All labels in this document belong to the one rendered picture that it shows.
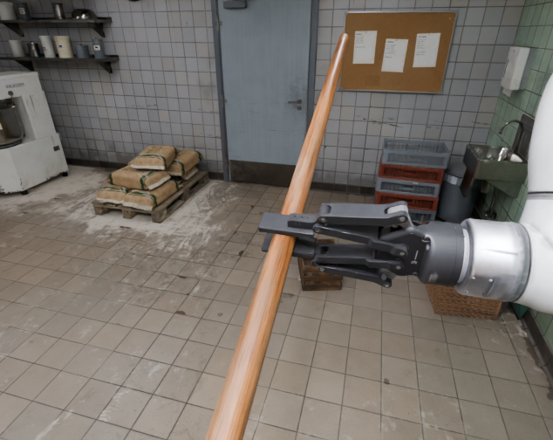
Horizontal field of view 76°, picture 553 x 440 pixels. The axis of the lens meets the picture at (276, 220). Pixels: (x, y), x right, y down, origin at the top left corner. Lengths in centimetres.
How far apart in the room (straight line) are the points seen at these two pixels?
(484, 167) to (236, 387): 297
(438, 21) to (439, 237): 374
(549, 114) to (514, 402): 210
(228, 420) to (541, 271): 33
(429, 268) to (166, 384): 198
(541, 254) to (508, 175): 281
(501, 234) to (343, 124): 383
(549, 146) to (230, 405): 41
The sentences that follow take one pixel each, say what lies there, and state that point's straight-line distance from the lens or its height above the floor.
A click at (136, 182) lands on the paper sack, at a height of 38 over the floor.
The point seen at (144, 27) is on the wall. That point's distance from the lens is 489.
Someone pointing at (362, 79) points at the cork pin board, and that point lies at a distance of 411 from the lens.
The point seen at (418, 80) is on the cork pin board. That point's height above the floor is 130.
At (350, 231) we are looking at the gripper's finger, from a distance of 43.
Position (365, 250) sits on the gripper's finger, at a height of 150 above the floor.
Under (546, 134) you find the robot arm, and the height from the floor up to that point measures 165.
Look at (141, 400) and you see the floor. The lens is 226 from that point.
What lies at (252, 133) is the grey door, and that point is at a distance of 444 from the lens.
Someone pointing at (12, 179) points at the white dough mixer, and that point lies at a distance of 519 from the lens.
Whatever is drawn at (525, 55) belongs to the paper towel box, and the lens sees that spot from 369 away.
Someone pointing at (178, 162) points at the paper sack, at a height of 42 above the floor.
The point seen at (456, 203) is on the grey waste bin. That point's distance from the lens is 395.
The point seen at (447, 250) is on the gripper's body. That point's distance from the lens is 43.
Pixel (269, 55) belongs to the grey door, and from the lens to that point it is 424.
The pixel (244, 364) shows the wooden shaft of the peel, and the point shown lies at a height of 148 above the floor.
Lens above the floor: 174
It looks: 28 degrees down
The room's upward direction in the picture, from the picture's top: straight up
